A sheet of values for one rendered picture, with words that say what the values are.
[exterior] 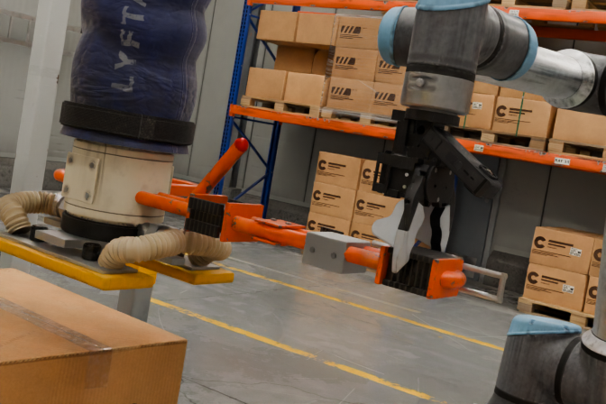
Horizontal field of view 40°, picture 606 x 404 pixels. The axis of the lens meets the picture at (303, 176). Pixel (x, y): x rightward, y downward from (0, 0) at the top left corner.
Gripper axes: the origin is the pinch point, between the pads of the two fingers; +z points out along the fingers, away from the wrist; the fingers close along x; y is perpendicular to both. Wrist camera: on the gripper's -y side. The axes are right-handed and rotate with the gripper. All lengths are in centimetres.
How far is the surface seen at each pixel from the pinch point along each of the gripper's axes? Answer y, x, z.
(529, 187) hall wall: 329, -830, 0
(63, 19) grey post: 326, -170, -53
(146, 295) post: 103, -50, 32
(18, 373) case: 57, 17, 30
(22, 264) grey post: 326, -168, 78
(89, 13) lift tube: 62, 11, -28
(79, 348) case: 58, 5, 28
